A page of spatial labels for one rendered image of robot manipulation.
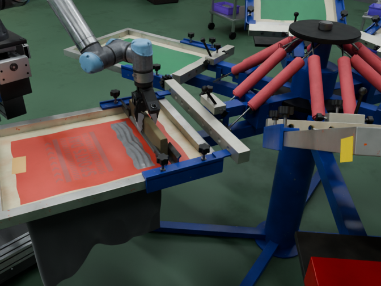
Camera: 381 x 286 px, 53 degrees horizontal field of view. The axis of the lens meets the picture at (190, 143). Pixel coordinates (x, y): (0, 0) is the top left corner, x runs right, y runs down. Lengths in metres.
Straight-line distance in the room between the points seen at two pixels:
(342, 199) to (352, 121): 0.28
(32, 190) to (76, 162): 0.20
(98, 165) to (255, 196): 1.59
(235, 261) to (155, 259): 0.47
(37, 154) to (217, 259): 1.27
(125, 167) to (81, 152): 0.20
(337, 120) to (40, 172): 1.08
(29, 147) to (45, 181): 0.25
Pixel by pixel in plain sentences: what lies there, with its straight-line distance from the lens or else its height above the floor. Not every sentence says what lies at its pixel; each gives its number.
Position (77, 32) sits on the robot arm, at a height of 1.40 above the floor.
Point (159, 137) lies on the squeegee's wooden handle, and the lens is 1.41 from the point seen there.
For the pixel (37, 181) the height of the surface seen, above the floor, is 0.95.
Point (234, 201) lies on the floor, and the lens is 2.76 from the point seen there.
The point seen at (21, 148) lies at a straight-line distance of 1.64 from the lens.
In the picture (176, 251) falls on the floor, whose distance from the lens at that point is 2.41.
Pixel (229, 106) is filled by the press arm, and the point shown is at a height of 1.04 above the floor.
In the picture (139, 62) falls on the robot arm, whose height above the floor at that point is 1.30.
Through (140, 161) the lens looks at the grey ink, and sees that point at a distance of 1.46.
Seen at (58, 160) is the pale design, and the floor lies 0.95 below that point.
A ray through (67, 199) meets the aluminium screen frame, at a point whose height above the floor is 0.99.
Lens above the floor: 1.81
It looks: 33 degrees down
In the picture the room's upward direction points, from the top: 2 degrees clockwise
